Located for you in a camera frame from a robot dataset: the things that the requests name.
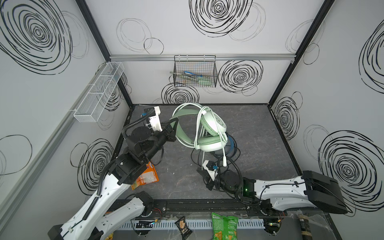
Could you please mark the small dark snack packet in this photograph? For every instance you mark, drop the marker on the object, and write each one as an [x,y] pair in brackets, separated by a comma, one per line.
[182,226]

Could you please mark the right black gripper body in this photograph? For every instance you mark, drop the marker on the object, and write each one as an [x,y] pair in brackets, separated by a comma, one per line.
[207,177]

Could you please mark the green chips bag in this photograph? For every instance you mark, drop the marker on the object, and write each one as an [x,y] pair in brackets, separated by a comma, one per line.
[224,227]

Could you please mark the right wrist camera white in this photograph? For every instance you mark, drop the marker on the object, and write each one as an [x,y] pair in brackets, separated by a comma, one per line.
[210,168]

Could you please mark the aluminium wall rail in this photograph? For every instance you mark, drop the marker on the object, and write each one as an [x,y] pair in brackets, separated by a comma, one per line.
[203,57]

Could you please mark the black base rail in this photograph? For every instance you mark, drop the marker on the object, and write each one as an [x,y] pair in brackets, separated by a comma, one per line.
[163,208]

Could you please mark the mint green headphones with cable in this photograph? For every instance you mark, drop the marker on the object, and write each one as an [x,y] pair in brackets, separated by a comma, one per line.
[210,133]

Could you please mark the black headphones with cable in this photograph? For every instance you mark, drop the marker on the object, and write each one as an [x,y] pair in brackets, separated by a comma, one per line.
[232,151]

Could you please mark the green blue items in basket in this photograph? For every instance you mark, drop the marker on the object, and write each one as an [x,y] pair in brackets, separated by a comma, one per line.
[189,78]

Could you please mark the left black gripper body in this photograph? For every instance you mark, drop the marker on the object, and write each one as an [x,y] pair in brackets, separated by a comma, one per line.
[170,133]

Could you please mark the orange snack bag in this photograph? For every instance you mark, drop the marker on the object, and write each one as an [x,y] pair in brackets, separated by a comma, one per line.
[147,177]

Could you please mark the black wire wall basket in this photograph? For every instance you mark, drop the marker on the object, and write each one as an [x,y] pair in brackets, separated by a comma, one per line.
[205,68]

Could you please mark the white mesh wall shelf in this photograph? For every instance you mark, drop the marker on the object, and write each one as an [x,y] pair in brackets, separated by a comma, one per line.
[102,95]

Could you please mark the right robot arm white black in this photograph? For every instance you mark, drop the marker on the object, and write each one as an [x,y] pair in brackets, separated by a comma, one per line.
[310,190]

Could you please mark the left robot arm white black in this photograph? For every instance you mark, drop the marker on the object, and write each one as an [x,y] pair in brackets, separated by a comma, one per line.
[92,221]

